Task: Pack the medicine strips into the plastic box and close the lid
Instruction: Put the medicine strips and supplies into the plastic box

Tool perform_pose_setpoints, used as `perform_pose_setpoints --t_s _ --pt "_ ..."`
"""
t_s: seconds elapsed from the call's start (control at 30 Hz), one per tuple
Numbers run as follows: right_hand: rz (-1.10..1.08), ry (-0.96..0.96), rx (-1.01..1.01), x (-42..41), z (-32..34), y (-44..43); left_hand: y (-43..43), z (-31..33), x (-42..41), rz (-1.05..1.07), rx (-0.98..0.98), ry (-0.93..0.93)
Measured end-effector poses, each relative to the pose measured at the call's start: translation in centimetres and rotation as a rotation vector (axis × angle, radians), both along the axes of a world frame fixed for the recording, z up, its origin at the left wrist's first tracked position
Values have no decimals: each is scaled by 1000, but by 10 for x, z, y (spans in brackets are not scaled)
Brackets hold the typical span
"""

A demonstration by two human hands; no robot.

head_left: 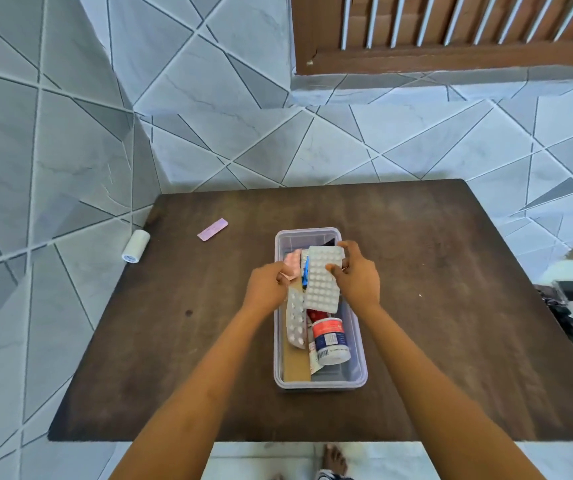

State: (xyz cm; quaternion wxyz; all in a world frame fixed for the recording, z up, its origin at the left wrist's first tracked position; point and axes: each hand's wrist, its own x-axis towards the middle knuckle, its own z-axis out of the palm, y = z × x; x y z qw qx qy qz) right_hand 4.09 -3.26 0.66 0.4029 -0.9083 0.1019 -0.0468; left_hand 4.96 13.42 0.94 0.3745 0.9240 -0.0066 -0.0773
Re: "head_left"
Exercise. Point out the lilac strip sachet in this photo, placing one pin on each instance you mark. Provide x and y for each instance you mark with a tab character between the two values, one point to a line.
213	229

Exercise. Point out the clear plastic storage box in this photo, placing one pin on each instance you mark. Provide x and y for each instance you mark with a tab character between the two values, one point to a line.
351	374

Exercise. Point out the white jar red blue label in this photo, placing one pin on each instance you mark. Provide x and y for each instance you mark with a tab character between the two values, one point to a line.
331	342

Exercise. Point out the black white patterned trousers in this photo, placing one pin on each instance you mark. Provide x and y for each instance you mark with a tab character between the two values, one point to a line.
331	476

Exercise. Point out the brown wooden louvred window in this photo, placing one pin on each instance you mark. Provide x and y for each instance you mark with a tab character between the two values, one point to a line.
441	57

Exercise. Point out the white red-printed paper sachet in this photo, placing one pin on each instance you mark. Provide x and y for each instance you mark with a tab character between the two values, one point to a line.
314	362

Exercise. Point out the black blister pack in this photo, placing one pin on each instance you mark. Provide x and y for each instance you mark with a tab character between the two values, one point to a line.
329	241

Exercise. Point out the blue blister pack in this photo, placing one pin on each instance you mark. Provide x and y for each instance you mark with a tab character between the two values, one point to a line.
306	274

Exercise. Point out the tan bandage roll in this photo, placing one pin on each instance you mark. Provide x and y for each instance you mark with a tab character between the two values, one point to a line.
294	367

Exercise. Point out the dark brown wooden table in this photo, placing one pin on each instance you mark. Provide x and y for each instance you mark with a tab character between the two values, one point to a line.
466	234

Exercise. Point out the person's left hand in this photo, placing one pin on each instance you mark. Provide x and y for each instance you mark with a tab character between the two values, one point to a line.
266	292

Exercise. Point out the person's right foot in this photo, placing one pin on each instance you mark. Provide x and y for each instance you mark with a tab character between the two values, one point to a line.
335	457

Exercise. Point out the person's right hand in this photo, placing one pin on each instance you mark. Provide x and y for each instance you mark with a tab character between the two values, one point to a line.
361	284

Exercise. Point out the narrow silver blister pack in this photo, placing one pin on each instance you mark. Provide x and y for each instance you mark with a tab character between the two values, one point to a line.
296	319

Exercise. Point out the person's right forearm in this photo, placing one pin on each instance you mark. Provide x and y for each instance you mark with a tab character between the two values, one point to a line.
441	404

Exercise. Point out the black trash bag bin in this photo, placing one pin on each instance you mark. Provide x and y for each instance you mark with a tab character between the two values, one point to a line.
571	327

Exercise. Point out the white many-pill blister pack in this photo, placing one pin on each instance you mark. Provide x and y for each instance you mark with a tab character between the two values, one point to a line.
321	289

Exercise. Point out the pink blister pack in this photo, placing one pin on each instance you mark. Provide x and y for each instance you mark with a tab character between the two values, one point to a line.
294	262

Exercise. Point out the person's left forearm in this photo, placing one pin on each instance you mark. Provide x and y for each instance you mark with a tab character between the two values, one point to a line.
191	404

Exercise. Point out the white tape roll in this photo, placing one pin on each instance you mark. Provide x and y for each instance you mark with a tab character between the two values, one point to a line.
135	246

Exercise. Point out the red blister pack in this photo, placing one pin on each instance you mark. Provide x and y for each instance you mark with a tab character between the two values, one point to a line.
319	317

